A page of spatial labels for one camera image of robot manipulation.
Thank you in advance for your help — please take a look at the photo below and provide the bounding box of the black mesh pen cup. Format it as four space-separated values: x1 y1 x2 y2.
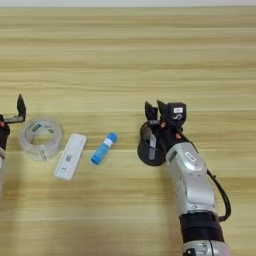
136 120 168 167

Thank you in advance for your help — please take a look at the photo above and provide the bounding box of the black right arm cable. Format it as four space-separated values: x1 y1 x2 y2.
181 131 232 223

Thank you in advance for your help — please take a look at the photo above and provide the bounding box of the right black box white label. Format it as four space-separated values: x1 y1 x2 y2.
166 101 187 130

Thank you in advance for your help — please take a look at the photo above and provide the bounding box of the blue glue stick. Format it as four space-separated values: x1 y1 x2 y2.
90 131 119 166

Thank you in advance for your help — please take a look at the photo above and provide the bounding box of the clear adhesive tape roll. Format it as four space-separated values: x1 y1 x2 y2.
18 118 65 163

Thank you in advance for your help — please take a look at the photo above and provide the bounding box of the white rectangular test cassette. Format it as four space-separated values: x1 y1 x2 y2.
53 132 88 182

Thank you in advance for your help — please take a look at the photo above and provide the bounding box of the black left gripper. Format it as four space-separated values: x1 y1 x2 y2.
0 93 27 151

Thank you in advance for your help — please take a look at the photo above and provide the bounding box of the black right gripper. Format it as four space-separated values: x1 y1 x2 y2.
144 99 185 153

